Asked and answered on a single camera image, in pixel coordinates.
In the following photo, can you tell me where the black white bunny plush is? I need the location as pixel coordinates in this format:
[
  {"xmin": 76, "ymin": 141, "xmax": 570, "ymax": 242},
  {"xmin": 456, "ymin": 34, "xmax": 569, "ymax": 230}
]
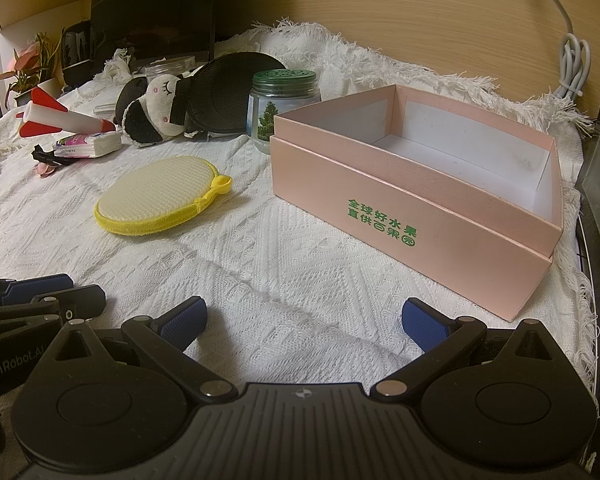
[{"xmin": 114, "ymin": 74, "xmax": 185, "ymax": 146}]

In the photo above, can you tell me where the potted plant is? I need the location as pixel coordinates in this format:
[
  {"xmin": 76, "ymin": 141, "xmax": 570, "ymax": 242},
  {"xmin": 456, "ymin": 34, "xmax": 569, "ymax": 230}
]
[{"xmin": 0, "ymin": 32, "xmax": 61, "ymax": 108}]

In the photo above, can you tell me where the green lid glass jar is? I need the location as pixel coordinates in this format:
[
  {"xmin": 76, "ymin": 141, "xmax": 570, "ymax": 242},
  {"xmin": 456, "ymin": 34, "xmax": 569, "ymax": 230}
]
[{"xmin": 246, "ymin": 68, "xmax": 321, "ymax": 154}]

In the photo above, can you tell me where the clear candle jar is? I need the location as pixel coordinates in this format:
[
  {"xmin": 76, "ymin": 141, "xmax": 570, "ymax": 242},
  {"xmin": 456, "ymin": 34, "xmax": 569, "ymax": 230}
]
[{"xmin": 143, "ymin": 56, "xmax": 197, "ymax": 79}]

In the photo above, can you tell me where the black monitor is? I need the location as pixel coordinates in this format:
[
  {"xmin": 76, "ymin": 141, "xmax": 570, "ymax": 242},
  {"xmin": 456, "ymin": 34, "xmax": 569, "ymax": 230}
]
[{"xmin": 91, "ymin": 0, "xmax": 215, "ymax": 68}]

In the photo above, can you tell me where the red white rocket toy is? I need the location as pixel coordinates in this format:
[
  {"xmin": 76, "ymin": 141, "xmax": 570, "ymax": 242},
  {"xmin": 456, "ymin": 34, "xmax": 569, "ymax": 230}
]
[{"xmin": 19, "ymin": 87, "xmax": 116, "ymax": 138}]

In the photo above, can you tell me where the pink tissue packet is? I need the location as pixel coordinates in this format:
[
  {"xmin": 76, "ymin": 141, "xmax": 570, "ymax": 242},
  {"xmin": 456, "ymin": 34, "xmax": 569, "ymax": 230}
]
[{"xmin": 53, "ymin": 131, "xmax": 122, "ymax": 158}]

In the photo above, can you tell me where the white coiled cable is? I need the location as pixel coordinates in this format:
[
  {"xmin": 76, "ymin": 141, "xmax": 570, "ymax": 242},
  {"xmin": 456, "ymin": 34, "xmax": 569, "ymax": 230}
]
[{"xmin": 521, "ymin": 0, "xmax": 594, "ymax": 101}]

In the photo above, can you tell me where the yellow round sponge pad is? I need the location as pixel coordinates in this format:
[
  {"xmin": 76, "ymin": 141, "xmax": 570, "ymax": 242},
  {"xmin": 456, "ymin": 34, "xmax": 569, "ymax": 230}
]
[{"xmin": 94, "ymin": 156, "xmax": 232, "ymax": 236}]

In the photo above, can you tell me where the white woven tablecloth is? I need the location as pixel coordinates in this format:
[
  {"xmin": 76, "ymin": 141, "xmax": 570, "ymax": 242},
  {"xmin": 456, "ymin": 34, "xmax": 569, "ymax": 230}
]
[{"xmin": 0, "ymin": 22, "xmax": 597, "ymax": 386}]

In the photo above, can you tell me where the pink flower hair clip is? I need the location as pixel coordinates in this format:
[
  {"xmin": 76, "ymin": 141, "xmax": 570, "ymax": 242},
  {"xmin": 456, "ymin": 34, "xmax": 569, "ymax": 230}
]
[{"xmin": 31, "ymin": 145, "xmax": 78, "ymax": 178}]

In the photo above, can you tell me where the pink cardboard box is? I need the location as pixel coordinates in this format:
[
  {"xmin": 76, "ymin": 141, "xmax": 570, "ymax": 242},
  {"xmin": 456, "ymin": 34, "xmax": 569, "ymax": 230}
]
[{"xmin": 271, "ymin": 85, "xmax": 564, "ymax": 321}]

